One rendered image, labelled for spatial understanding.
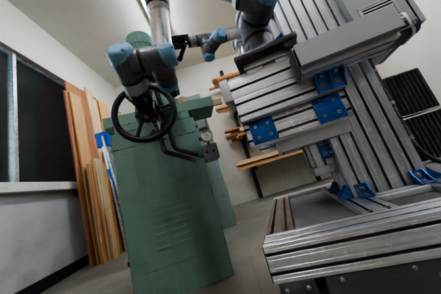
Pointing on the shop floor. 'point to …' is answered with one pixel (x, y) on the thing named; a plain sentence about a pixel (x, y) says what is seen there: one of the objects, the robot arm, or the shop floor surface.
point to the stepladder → (103, 138)
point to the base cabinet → (170, 219)
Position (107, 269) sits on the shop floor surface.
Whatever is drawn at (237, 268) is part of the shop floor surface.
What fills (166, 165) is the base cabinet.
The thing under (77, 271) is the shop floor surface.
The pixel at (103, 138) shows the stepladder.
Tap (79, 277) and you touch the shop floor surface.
